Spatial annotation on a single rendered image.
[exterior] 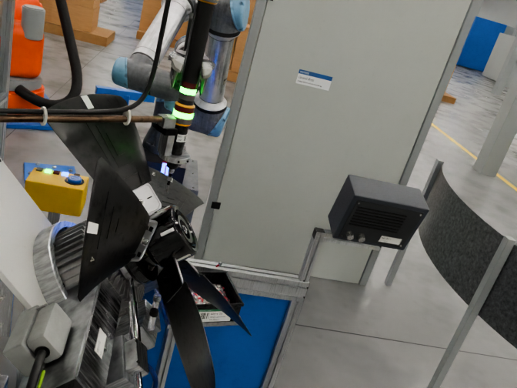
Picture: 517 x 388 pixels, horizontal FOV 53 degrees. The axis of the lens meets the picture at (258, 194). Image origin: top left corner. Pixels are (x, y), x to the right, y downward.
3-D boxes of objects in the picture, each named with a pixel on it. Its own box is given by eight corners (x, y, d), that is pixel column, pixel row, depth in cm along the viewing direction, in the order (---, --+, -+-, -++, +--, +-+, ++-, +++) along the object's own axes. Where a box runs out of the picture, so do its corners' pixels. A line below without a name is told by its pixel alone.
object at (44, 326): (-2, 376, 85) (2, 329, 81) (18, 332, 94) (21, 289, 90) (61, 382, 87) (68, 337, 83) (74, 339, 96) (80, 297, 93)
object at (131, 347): (137, 380, 95) (125, 370, 92) (135, 352, 99) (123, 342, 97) (149, 374, 94) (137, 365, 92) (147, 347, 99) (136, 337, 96)
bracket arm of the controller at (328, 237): (313, 239, 171) (316, 231, 170) (311, 235, 174) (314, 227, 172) (379, 251, 176) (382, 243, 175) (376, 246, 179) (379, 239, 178)
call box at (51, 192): (21, 212, 151) (25, 178, 147) (31, 197, 160) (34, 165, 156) (79, 222, 154) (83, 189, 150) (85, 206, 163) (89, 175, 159)
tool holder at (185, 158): (161, 165, 111) (170, 122, 107) (144, 152, 115) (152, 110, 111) (195, 163, 117) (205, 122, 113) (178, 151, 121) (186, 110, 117)
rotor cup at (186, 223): (151, 296, 111) (205, 270, 110) (114, 244, 105) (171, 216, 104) (155, 259, 124) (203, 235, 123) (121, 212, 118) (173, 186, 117)
